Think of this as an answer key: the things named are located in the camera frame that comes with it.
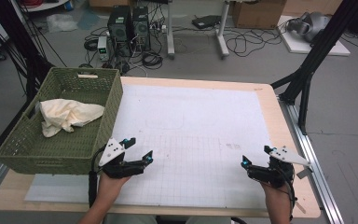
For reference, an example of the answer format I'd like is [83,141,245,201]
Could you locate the narrow black computer tower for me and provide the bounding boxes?
[131,7,152,52]

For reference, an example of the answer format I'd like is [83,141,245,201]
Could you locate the flat black device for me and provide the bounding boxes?
[191,14,222,30]

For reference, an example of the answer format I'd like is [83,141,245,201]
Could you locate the person's right hand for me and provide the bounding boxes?
[260,181,294,217]

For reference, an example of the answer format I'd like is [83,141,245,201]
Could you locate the person's trousers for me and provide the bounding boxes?
[102,214,232,224]

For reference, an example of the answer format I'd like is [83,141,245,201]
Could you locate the cream egg-print cloth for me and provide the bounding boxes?
[39,98,105,138]

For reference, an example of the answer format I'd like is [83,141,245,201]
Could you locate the person's left hand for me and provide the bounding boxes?
[96,173,131,201]

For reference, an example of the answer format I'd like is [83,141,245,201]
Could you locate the tangle of black floor cables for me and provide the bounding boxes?
[223,25,291,58]

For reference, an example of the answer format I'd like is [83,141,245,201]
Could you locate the thin wooden stick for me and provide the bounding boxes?
[295,200,308,215]

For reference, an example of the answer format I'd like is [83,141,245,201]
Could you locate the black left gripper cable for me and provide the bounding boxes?
[88,145,107,208]

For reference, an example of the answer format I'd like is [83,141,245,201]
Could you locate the small grey metal bracket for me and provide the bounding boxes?
[296,167,314,180]

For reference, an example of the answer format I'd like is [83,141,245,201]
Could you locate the large brown cardboard box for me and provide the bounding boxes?
[231,0,287,30]

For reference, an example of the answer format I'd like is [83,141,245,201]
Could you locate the long aluminium rail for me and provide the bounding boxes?
[279,98,345,224]

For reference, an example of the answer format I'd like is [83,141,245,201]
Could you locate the clear plastic bag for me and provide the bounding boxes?
[46,13,79,34]

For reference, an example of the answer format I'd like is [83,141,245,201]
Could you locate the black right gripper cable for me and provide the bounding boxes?
[278,166,298,222]

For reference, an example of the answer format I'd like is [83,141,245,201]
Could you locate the green woven plastic basket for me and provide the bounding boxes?
[0,66,124,175]

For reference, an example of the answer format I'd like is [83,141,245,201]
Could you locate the white floor board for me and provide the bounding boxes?
[277,15,351,57]

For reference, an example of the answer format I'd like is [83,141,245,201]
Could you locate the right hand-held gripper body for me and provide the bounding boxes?
[247,146,311,189]

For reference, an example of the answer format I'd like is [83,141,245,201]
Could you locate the black metal stand with cables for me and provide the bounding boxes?
[0,0,56,101]

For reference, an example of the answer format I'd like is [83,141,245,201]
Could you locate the white grid mat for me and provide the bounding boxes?
[24,83,292,211]

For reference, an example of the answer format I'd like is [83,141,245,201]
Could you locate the coiled black cable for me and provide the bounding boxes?
[141,50,164,70]

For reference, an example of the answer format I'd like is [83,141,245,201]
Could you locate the grey headset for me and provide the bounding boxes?
[286,11,331,43]

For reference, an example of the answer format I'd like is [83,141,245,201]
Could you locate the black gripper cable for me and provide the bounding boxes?
[88,145,107,208]
[278,166,298,222]

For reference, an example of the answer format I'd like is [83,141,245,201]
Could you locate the wide black computer tower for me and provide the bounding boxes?
[107,6,133,58]

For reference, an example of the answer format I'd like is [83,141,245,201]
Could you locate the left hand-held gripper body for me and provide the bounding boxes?
[98,137,146,179]

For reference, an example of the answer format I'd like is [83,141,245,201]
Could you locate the small white power supply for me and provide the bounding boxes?
[96,35,111,62]

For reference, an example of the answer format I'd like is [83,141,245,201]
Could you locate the white desk leg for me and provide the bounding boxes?
[215,0,230,59]
[166,0,176,60]

